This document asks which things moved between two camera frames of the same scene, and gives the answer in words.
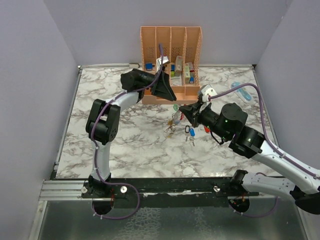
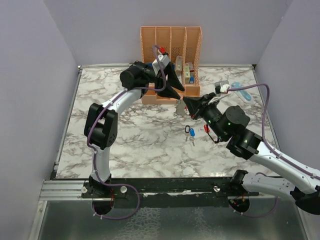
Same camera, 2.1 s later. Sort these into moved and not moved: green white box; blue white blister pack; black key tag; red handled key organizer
Moved: red handled key organizer
Not moved: green white box; blue white blister pack; black key tag
